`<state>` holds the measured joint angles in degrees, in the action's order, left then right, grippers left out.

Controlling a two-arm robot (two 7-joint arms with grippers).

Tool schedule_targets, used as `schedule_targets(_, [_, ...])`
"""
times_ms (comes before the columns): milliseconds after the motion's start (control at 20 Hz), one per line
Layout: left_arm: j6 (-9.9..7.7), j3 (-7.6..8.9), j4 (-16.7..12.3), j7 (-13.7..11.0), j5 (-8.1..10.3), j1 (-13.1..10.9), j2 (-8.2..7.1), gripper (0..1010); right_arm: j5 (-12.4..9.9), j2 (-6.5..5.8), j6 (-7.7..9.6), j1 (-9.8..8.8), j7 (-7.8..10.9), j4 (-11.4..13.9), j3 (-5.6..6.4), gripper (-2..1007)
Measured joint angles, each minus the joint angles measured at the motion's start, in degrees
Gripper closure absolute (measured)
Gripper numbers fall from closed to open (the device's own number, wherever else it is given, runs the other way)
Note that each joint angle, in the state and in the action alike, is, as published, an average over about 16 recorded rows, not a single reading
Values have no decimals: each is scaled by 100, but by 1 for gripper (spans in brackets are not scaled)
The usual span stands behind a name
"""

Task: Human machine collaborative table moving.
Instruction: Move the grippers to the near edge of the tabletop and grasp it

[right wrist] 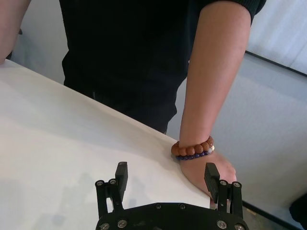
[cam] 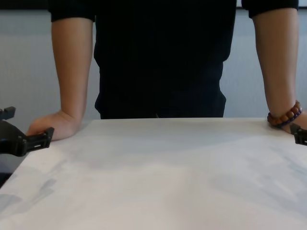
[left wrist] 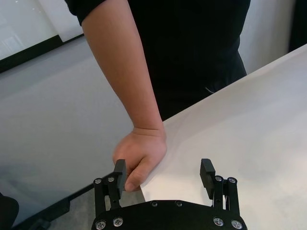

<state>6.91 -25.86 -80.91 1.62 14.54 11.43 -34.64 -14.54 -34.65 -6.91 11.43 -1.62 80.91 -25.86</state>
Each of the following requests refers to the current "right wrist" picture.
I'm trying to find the black wall trim strip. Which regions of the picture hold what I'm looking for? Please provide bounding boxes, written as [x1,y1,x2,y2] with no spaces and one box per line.
[244,49,307,77]

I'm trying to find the person's left hand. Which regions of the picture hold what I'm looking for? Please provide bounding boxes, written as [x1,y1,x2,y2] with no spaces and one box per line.
[179,151,237,201]

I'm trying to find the person in black clothes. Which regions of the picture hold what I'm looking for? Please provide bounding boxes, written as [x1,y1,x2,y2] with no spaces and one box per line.
[59,0,267,134]

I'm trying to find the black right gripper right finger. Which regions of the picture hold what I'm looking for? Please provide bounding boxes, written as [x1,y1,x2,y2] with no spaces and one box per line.
[203,162,244,216]

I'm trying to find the person's left forearm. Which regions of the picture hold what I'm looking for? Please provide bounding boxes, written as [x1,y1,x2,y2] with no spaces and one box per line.
[179,2,252,148]

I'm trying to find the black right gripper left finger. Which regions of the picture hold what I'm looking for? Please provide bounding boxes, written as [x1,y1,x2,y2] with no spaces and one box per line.
[95,161,130,220]

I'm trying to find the white rolling table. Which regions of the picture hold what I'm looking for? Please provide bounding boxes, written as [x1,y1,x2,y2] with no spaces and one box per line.
[0,58,213,230]

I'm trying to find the black bulky object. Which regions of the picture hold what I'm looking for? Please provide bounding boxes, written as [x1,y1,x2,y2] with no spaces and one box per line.
[289,194,307,230]

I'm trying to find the dark blue bead bracelet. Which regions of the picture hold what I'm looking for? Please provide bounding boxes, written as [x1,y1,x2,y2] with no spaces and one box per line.
[176,147,215,162]

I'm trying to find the person's right forearm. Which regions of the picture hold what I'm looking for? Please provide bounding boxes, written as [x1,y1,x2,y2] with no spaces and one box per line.
[0,0,33,65]

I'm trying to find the brown wooden bead bracelet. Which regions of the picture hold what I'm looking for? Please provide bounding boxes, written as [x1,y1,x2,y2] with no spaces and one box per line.
[170,136,215,155]

